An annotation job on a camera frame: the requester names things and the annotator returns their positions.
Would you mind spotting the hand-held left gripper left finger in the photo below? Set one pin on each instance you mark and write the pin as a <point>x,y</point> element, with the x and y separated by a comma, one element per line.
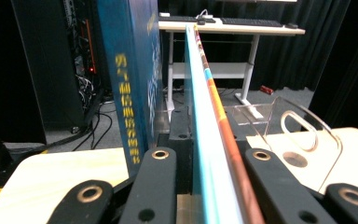
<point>185,149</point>

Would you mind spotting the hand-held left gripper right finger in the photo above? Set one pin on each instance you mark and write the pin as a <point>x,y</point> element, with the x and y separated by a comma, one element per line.
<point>241,138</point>

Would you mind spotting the light blue illustrated picture book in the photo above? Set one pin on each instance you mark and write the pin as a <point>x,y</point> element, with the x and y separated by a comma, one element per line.
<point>211,155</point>

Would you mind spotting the clear acrylic book rack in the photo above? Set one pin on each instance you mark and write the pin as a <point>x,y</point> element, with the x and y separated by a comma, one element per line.
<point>301,146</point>

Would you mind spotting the dark blue picture book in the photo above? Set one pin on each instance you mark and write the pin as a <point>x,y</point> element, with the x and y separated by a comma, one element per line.
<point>130,62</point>

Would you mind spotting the small red object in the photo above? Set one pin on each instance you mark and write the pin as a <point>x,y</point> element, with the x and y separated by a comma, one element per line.
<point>266,90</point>

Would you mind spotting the black curtain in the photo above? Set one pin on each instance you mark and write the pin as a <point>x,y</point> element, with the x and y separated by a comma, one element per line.
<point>292,62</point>

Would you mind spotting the black keyboard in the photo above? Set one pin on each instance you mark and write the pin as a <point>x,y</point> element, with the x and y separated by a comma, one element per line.
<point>177,18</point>
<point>251,22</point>

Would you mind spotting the black computer mouse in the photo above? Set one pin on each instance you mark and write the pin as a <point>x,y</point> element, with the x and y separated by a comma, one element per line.
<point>292,25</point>

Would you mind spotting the black computer cabinet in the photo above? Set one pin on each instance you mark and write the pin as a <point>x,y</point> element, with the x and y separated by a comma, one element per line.
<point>49,62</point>

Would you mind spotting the white frame desk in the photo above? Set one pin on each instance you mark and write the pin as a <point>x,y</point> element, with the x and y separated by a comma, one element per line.
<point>230,29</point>

